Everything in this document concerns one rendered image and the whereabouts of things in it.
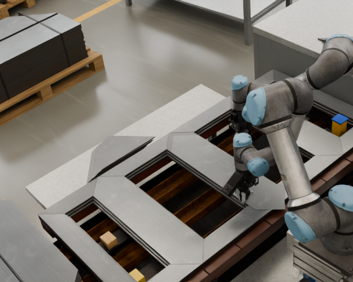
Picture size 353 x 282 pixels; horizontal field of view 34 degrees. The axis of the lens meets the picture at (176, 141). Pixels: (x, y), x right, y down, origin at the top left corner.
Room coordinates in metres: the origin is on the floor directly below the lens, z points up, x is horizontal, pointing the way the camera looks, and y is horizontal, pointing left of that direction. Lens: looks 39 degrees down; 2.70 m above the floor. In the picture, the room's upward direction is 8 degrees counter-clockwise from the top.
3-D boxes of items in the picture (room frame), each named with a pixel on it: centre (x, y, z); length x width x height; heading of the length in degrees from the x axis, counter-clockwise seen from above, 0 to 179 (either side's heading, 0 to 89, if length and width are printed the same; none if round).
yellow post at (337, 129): (2.22, -0.81, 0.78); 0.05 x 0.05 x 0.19; 35
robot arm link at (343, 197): (1.35, -0.53, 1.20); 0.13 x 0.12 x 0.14; 107
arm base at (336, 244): (1.35, -0.54, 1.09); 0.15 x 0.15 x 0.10
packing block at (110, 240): (1.73, 0.35, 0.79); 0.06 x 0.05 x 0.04; 35
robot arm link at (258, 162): (1.71, -0.31, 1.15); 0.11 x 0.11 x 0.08; 17
